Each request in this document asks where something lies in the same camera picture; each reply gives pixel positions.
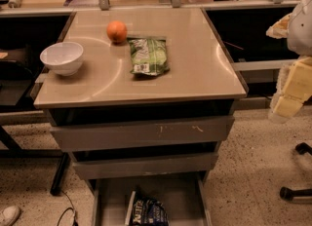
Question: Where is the black table leg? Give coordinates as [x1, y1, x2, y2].
[50, 153, 69, 196]

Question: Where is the white bowl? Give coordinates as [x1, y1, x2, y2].
[40, 42, 84, 76]

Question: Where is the black floor cable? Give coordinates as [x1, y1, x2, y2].
[56, 190, 80, 226]

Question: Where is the orange fruit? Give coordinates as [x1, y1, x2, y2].
[106, 20, 128, 44]

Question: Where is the grey drawer cabinet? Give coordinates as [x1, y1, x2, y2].
[33, 7, 250, 226]

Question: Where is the grey drawer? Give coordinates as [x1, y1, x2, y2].
[51, 116, 234, 152]
[73, 153, 218, 180]

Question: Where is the middle grey drawer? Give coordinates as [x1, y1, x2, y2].
[73, 153, 218, 180]

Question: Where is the blue chip bag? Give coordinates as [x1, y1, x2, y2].
[125, 191, 170, 226]

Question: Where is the black chair base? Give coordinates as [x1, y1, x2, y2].
[279, 142, 312, 204]

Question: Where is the green chip bag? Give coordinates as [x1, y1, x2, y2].
[127, 37, 170, 77]

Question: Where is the open bottom drawer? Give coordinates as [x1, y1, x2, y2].
[91, 172, 213, 226]

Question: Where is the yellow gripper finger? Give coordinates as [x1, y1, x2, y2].
[282, 56, 312, 103]
[268, 94, 303, 123]

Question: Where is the white sneaker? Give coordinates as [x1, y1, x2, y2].
[0, 206, 20, 226]

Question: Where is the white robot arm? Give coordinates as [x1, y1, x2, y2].
[266, 0, 312, 123]

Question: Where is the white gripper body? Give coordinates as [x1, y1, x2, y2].
[266, 14, 291, 39]

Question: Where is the top grey drawer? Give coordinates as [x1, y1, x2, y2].
[51, 116, 234, 152]

